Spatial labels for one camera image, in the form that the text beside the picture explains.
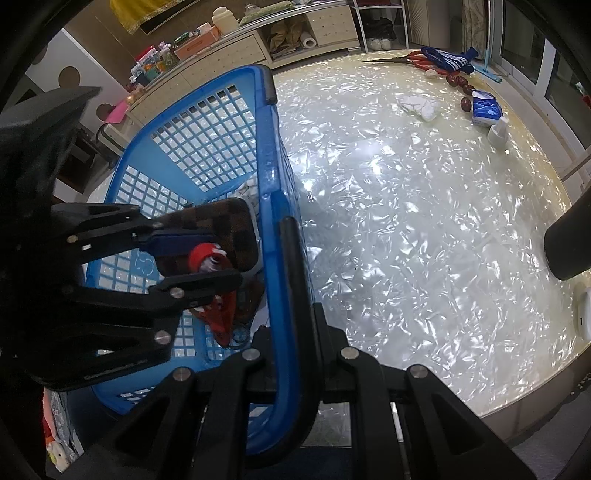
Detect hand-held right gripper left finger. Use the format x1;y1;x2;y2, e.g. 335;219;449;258
69;325;278;480

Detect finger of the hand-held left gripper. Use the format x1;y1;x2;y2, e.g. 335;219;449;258
32;270;243;392
51;204;218;266

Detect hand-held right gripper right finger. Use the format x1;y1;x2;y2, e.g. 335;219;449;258
314;304;539;480

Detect red object with strap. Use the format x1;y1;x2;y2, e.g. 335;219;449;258
187;244;238;348

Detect brown checkered wallet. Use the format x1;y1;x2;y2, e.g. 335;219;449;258
154;198;259;280

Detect blue plastic basket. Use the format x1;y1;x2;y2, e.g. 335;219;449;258
85;65;324;469

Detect beige suitcase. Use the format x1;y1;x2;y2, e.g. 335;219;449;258
95;117;127;158

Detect pink flat item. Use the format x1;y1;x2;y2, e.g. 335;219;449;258
105;97;130;125

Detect cluster of boxes and bottles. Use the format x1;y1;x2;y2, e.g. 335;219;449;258
129;41;181;88

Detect yellow cloth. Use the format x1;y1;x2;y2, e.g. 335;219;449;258
110;0;195;33

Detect orange tissue box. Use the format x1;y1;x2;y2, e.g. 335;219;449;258
173;25;221;60

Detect cream TV cabinet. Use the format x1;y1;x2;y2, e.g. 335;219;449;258
124;0;362;121

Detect cream lidded jar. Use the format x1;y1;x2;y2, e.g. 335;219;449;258
211;7;238;35

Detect brown paper bags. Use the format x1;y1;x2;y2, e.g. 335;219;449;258
268;21;303;54

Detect green cushion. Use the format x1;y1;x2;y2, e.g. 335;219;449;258
238;2;296;26

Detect white round device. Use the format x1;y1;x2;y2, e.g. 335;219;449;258
573;281;591;342

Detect crumpled white tissue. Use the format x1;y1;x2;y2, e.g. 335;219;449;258
399;95;441;121

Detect black cylindrical bottle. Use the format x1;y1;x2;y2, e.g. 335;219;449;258
543;189;591;281

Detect small white cup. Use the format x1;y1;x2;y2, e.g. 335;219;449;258
488;115;509;147

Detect blue tissue pack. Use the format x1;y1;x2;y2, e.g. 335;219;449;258
471;90;504;126

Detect white metal rack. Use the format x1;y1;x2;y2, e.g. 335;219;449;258
351;0;409;51

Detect blue knitted cloth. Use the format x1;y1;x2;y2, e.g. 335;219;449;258
420;45;481;77

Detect light blue squeegee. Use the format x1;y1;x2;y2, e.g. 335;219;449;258
475;46;504;85

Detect white standing air conditioner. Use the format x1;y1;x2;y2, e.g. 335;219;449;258
409;0;467;49

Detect patterned curtain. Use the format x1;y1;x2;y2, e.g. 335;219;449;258
462;0;495;51

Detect glass sliding door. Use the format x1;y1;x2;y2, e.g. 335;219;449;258
489;0;591;153

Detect red handled scissors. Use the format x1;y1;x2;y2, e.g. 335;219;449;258
361;50;451;75

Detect wooden frame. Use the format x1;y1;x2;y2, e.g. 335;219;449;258
561;154;591;183

